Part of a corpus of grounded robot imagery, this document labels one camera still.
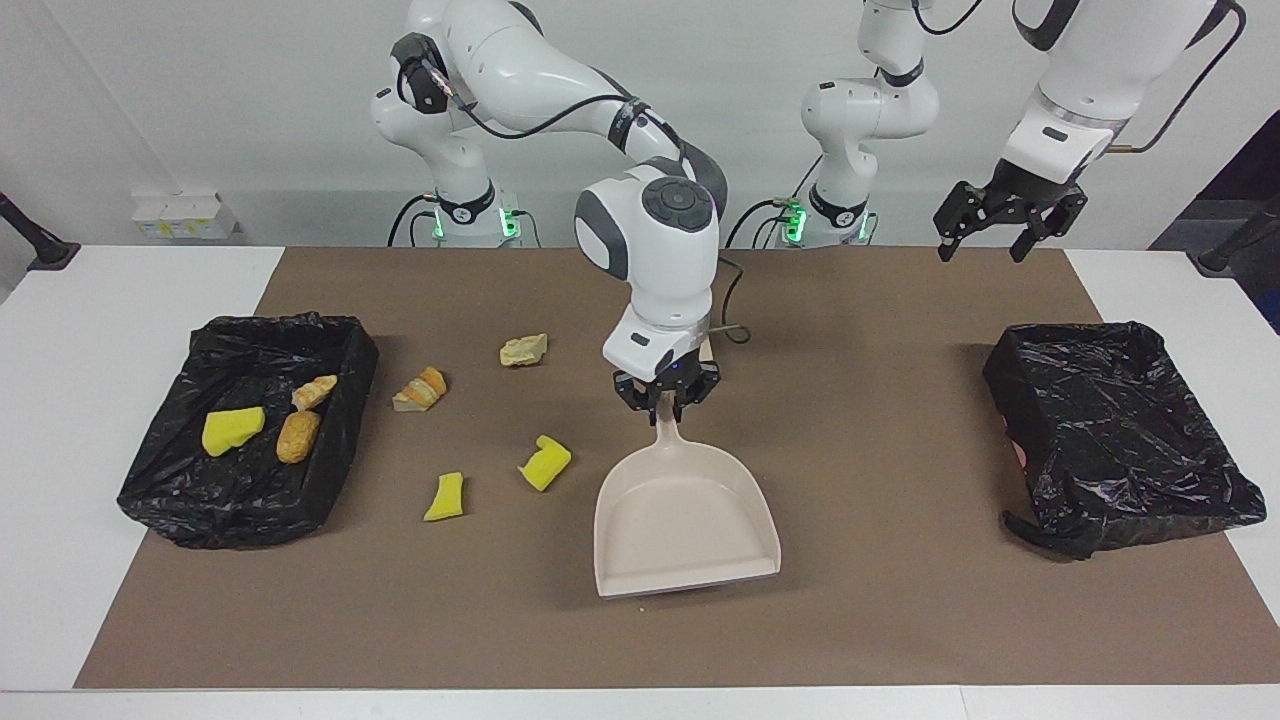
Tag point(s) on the orange striped croissant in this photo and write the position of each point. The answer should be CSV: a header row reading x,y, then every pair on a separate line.
x,y
422,390

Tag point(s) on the black stand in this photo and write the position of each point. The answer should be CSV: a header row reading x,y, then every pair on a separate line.
x,y
1235,245
40,245

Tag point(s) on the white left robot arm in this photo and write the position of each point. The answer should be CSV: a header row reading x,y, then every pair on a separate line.
x,y
1100,70

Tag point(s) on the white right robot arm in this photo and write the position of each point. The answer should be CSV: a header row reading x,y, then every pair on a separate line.
x,y
660,260

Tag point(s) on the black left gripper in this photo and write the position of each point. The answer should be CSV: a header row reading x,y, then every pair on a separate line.
x,y
1035,185

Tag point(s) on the brown bread roll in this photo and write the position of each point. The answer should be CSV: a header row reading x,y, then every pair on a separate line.
x,y
298,437

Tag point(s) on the flat yellow sponge piece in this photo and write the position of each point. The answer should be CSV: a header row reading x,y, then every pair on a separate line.
x,y
446,498

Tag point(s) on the yellow and green sponge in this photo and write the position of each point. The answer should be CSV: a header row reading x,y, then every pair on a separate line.
x,y
232,430

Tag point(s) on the brown table mat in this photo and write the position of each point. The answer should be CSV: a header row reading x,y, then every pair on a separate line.
x,y
880,620

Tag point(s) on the white power box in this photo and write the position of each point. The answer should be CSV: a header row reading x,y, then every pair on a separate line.
x,y
185,217

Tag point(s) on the dark partition panel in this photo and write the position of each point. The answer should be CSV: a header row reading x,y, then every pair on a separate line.
x,y
1240,170

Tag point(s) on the curved yellow sponge piece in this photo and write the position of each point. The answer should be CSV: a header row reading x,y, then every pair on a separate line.
x,y
545,465

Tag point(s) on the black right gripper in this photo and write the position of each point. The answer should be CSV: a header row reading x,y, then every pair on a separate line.
x,y
668,380

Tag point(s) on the bin with black bag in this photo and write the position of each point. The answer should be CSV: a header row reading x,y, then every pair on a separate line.
x,y
1120,430
250,490

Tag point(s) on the beige plastic dustpan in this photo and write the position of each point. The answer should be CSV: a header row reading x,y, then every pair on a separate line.
x,y
685,520

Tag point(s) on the pale crusty bread piece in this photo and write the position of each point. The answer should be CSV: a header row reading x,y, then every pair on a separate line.
x,y
314,392

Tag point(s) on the pale yellow bread chunk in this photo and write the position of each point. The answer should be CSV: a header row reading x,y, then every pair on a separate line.
x,y
523,350

